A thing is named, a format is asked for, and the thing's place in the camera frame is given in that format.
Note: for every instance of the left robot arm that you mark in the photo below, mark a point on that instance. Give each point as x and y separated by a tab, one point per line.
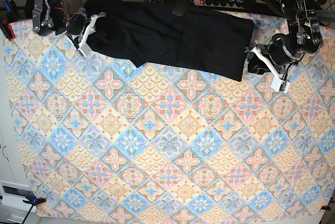
304	36

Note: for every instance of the black T-shirt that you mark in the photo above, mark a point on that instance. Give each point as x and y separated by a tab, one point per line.
142	32

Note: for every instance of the white cabinet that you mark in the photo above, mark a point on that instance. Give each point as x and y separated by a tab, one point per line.
12	171

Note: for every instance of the black power strip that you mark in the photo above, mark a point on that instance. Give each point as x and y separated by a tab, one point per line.
237	4

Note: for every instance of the red clamp top left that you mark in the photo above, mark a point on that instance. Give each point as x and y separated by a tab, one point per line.
7	30

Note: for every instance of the orange clamp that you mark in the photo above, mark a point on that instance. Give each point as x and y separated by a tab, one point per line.
326	208
34	201

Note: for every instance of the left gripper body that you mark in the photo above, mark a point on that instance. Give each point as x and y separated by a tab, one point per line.
277	53

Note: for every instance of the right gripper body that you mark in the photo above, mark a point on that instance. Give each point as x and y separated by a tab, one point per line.
76	24

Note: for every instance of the patterned tablecloth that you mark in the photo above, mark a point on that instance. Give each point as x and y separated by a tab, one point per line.
105	141

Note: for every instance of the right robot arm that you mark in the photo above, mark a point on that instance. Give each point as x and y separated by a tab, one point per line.
48	16

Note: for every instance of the orange clamp bottom right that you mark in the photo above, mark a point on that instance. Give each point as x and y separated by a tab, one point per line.
326	208

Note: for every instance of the orange clamp bottom left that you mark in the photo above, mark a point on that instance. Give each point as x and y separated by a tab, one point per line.
34	201

